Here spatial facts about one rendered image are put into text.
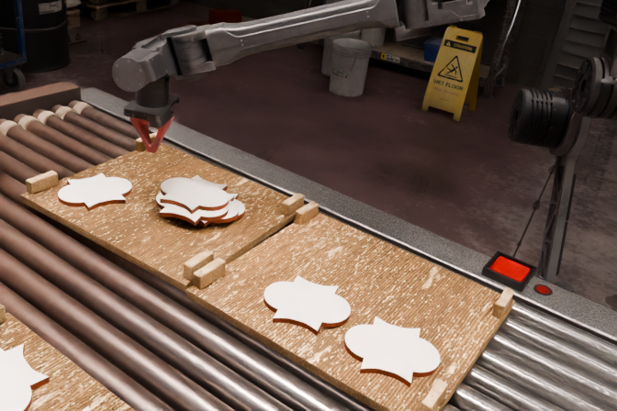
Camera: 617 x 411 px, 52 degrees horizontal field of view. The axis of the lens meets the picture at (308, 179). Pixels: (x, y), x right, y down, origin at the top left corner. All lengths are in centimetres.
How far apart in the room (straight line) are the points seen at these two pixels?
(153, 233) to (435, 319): 50
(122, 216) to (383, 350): 54
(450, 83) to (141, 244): 371
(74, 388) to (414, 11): 73
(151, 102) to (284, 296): 41
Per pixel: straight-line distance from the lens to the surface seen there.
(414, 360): 92
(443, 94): 463
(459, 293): 109
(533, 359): 105
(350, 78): 469
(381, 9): 104
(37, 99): 170
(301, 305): 97
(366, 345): 92
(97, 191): 125
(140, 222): 116
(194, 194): 117
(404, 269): 111
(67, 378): 88
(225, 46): 106
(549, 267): 216
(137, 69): 103
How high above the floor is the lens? 155
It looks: 27 degrees down
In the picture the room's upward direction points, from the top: 7 degrees clockwise
